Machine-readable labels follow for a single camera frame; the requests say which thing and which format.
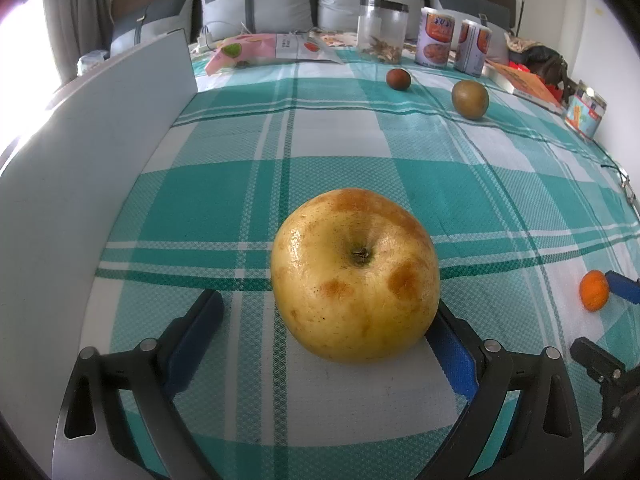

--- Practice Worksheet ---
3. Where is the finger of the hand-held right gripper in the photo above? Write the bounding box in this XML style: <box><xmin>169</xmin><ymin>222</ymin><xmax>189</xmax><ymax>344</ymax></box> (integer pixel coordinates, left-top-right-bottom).
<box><xmin>570</xmin><ymin>337</ymin><xmax>640</xmax><ymax>433</ymax></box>
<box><xmin>603</xmin><ymin>270</ymin><xmax>640</xmax><ymax>306</ymax></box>

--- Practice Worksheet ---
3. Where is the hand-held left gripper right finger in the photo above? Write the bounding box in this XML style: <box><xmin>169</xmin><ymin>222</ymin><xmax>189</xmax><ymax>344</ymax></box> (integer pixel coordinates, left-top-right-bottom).
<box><xmin>417</xmin><ymin>300</ymin><xmax>586</xmax><ymax>480</ymax></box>

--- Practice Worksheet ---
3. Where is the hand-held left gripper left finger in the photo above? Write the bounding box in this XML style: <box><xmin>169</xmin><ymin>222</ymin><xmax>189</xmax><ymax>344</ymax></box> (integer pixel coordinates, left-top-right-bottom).
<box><xmin>52</xmin><ymin>287</ymin><xmax>225</xmax><ymax>480</ymax></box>

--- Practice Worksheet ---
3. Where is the small orange tangerine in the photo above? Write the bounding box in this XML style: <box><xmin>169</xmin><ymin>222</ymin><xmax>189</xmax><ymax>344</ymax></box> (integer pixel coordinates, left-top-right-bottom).
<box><xmin>579</xmin><ymin>270</ymin><xmax>611</xmax><ymax>312</ymax></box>

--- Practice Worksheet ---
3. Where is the large yellow apple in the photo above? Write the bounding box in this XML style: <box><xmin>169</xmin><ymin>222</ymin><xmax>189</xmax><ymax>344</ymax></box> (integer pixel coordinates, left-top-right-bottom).
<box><xmin>270</xmin><ymin>187</ymin><xmax>441</xmax><ymax>363</ymax></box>

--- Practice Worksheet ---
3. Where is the white box with cardboard bottom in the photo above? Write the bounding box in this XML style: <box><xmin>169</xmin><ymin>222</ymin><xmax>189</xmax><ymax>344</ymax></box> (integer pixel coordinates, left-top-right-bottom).
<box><xmin>0</xmin><ymin>27</ymin><xmax>199</xmax><ymax>480</ymax></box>

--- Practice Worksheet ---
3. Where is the colourful cartoon print can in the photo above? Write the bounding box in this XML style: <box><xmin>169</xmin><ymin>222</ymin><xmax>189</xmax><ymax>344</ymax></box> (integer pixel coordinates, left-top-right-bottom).
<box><xmin>564</xmin><ymin>81</ymin><xmax>608</xmax><ymax>140</ymax></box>

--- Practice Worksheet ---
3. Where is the orange flat box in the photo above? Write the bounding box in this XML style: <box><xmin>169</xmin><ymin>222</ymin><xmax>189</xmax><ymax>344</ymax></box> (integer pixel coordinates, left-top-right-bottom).
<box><xmin>482</xmin><ymin>57</ymin><xmax>567</xmax><ymax>114</ymax></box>

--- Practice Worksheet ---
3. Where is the teal checked blanket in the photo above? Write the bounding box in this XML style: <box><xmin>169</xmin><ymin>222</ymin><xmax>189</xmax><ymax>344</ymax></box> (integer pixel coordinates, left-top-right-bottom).
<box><xmin>82</xmin><ymin>35</ymin><xmax>640</xmax><ymax>480</ymax></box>

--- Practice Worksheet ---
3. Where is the black bag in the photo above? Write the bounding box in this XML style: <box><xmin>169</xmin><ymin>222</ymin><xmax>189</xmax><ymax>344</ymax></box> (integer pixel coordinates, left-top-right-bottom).
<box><xmin>524</xmin><ymin>45</ymin><xmax>571</xmax><ymax>87</ymax></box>

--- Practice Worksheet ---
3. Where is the brown green kiwi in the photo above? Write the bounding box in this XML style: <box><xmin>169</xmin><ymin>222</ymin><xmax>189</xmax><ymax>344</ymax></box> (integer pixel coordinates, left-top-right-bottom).
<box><xmin>451</xmin><ymin>79</ymin><xmax>490</xmax><ymax>121</ymax></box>

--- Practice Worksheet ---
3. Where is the tan cloth bundle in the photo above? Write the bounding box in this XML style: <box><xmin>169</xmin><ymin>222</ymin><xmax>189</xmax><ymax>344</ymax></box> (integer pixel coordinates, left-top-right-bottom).
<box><xmin>504</xmin><ymin>30</ymin><xmax>539</xmax><ymax>54</ymax></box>

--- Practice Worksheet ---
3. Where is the dark brown round fruit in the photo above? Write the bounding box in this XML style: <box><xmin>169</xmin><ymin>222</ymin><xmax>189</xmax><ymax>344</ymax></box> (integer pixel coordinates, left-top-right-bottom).
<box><xmin>386</xmin><ymin>67</ymin><xmax>412</xmax><ymax>93</ymax></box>

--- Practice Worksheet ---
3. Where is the pink snack packet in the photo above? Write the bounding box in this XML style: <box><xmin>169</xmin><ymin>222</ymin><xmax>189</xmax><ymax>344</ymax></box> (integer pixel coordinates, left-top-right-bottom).
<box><xmin>205</xmin><ymin>34</ymin><xmax>279</xmax><ymax>77</ymax></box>

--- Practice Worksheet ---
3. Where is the tissue pack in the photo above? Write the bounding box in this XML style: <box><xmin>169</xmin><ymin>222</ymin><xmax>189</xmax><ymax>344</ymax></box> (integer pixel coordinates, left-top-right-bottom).
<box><xmin>76</xmin><ymin>50</ymin><xmax>111</xmax><ymax>77</ymax></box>

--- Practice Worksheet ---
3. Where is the white printed packet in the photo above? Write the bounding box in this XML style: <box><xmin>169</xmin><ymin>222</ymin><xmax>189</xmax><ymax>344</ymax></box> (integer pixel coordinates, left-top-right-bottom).
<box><xmin>274</xmin><ymin>32</ymin><xmax>346</xmax><ymax>66</ymax></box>

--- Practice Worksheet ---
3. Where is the clear jar with black lid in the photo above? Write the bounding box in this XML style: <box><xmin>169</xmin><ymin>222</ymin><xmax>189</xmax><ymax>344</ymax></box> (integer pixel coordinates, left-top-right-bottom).
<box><xmin>372</xmin><ymin>2</ymin><xmax>410</xmax><ymax>64</ymax></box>

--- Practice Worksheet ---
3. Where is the small clear plastic jar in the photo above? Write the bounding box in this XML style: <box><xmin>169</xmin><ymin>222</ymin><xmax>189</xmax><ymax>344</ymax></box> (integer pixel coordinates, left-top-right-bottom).
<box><xmin>356</xmin><ymin>0</ymin><xmax>384</xmax><ymax>52</ymax></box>

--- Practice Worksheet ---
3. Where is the grey curtain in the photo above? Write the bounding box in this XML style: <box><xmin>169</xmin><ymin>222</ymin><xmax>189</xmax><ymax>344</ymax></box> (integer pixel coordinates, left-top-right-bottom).
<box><xmin>42</xmin><ymin>0</ymin><xmax>113</xmax><ymax>86</ymax></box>

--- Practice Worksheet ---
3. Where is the thin black cable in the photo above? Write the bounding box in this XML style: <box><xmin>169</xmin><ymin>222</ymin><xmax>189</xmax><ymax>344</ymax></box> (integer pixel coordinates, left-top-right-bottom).
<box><xmin>599</xmin><ymin>160</ymin><xmax>640</xmax><ymax>207</ymax></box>

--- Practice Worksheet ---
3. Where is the white charger cable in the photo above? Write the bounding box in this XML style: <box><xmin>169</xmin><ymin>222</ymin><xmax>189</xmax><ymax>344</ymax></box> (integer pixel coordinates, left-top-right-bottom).
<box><xmin>195</xmin><ymin>20</ymin><xmax>251</xmax><ymax>54</ymax></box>

